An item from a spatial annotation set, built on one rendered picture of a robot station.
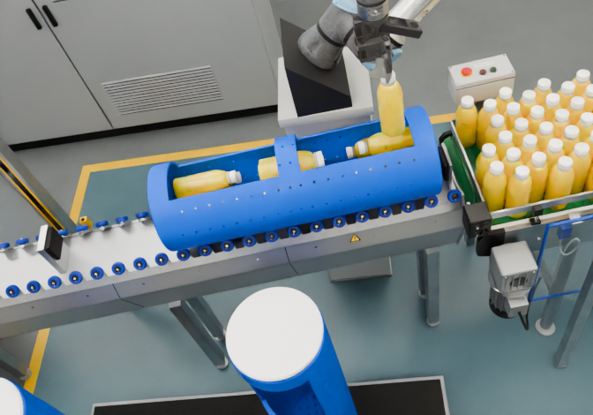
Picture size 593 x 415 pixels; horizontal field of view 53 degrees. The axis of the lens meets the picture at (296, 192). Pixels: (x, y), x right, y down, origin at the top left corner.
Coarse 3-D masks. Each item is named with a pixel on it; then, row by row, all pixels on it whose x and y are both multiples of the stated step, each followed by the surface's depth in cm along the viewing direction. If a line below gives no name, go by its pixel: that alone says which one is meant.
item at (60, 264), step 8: (40, 232) 198; (48, 232) 198; (56, 232) 201; (40, 240) 196; (48, 240) 196; (56, 240) 200; (40, 248) 194; (48, 248) 194; (56, 248) 199; (64, 248) 208; (48, 256) 197; (56, 256) 198; (64, 256) 207; (56, 264) 201; (64, 264) 205; (64, 272) 205
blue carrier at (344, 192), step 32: (352, 128) 193; (416, 128) 174; (224, 160) 198; (256, 160) 200; (288, 160) 177; (352, 160) 174; (384, 160) 173; (416, 160) 173; (160, 192) 179; (224, 192) 177; (256, 192) 176; (288, 192) 176; (320, 192) 176; (352, 192) 176; (384, 192) 177; (416, 192) 179; (160, 224) 179; (192, 224) 179; (224, 224) 180; (256, 224) 182; (288, 224) 185
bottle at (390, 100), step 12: (384, 84) 160; (396, 84) 161; (384, 96) 162; (396, 96) 161; (384, 108) 164; (396, 108) 164; (384, 120) 168; (396, 120) 167; (384, 132) 172; (396, 132) 171
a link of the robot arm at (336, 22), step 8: (336, 0) 181; (344, 0) 179; (352, 0) 180; (328, 8) 185; (336, 8) 181; (344, 8) 179; (352, 8) 178; (328, 16) 184; (336, 16) 181; (344, 16) 180; (320, 24) 187; (328, 24) 184; (336, 24) 182; (344, 24) 181; (352, 24) 180; (328, 32) 185; (336, 32) 184; (344, 32) 182; (352, 32) 180; (336, 40) 186; (344, 40) 184
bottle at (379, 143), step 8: (408, 128) 186; (376, 136) 187; (384, 136) 186; (400, 136) 185; (408, 136) 185; (368, 144) 187; (376, 144) 186; (384, 144) 185; (392, 144) 186; (400, 144) 186; (408, 144) 186; (376, 152) 187; (384, 152) 187
